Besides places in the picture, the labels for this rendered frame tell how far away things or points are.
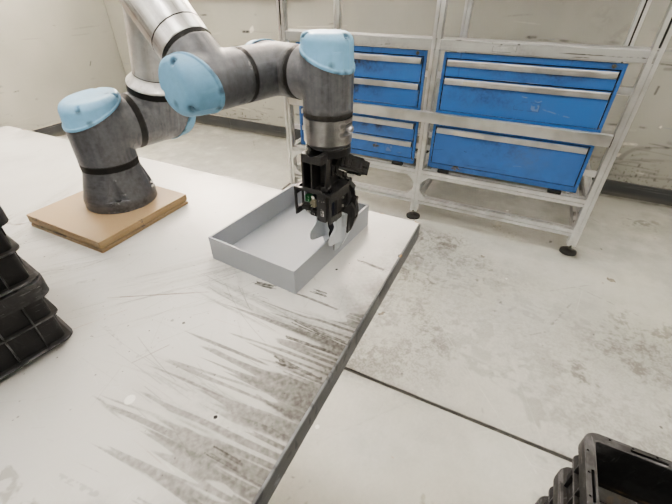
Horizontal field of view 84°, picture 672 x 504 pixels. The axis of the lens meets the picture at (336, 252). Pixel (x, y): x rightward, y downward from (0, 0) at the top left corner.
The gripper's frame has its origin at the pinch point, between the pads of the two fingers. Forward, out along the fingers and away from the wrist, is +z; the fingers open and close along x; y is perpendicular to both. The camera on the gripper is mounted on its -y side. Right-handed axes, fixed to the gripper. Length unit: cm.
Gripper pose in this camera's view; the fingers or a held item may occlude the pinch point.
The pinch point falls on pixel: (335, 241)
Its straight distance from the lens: 72.5
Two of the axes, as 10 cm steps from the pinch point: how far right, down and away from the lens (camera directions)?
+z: 0.0, 8.1, 5.8
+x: 8.5, 3.1, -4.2
